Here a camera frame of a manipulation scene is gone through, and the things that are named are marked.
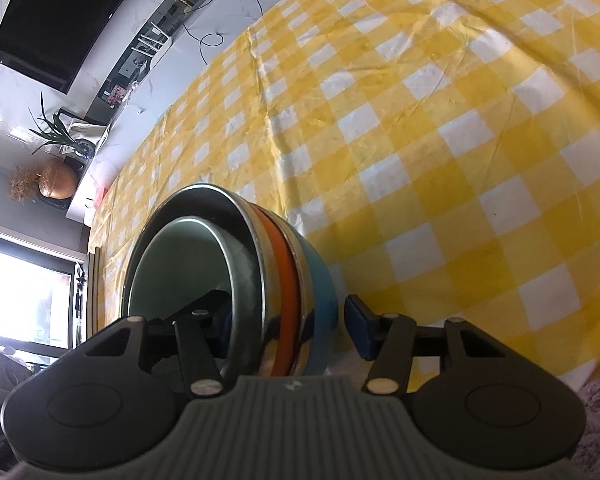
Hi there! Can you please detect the blue steel bowl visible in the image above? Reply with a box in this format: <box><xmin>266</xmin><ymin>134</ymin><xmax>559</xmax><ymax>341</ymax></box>
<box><xmin>280</xmin><ymin>219</ymin><xmax>339</xmax><ymax>376</ymax></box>

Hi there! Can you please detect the pale green ceramic bowl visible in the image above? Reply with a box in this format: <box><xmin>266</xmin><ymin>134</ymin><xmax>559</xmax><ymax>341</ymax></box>
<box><xmin>126</xmin><ymin>216</ymin><xmax>264</xmax><ymax>378</ymax></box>

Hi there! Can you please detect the orange steel bowl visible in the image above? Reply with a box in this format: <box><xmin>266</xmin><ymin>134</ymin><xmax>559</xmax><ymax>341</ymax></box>
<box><xmin>122</xmin><ymin>183</ymin><xmax>299</xmax><ymax>374</ymax></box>

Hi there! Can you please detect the brown round vase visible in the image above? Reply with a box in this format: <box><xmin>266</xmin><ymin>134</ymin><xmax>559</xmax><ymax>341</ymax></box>
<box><xmin>38</xmin><ymin>159</ymin><xmax>78</xmax><ymax>200</ymax></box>

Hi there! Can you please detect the yellow white checkered tablecloth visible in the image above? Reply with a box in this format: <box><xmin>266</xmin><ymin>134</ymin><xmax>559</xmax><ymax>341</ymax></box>
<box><xmin>90</xmin><ymin>0</ymin><xmax>600</xmax><ymax>385</ymax></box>

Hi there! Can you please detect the green potted plant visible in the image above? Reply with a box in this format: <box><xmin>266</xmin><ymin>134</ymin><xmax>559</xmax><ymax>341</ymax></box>
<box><xmin>29</xmin><ymin>94</ymin><xmax>96</xmax><ymax>159</ymax></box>

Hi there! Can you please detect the white wifi router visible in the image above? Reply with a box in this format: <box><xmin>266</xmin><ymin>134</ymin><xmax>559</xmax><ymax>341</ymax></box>
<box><xmin>131</xmin><ymin>22</ymin><xmax>173</xmax><ymax>70</ymax></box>

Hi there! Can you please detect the black television screen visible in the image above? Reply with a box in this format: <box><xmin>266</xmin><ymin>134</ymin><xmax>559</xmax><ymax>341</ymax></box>
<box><xmin>0</xmin><ymin>0</ymin><xmax>123</xmax><ymax>94</ymax></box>

